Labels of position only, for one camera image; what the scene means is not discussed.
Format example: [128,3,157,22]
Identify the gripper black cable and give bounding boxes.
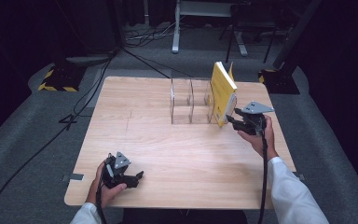
[256,122,269,224]
[95,183,108,224]

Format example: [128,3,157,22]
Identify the thin black floor cable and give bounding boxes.
[120,47,197,79]

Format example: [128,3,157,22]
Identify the yellow book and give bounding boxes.
[210,61,239,128]

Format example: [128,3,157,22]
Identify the person's dark legs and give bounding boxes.
[122,208,250,224]

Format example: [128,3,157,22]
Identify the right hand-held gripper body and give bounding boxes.
[233,101,276,137]

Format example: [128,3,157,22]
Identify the white desk frame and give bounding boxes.
[171,0,249,58]

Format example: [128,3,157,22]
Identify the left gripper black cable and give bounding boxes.
[95,183,108,224]

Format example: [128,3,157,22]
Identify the long black floor cable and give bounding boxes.
[0,50,119,223]

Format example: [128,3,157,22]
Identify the clear acrylic book rack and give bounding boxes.
[170,77,238,126]

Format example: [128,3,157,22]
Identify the bundle of floor cables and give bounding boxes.
[123,21,181,49]

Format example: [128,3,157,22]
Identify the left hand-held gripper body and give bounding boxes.
[101,151,140,190]

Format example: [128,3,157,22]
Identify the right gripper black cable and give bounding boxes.
[256,122,269,224]

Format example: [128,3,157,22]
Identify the grey slanted metal pole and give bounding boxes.
[271,0,323,71]

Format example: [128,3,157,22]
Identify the black yellow striped stand base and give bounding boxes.
[258,68,301,95]
[37,63,87,93]

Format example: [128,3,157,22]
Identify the person's left hand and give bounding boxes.
[87,161,128,209]

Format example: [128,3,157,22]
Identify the black chair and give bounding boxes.
[218,2,282,65]

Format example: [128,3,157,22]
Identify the person's right hand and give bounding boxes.
[237,115,280,161]

